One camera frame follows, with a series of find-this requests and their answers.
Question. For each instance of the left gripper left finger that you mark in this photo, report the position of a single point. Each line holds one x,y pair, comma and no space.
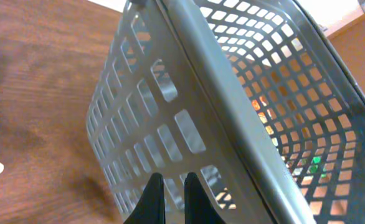
150,208

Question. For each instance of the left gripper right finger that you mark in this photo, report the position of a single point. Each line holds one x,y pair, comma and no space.
198,208

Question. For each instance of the grey plastic shopping basket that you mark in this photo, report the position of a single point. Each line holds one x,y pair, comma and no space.
248,95

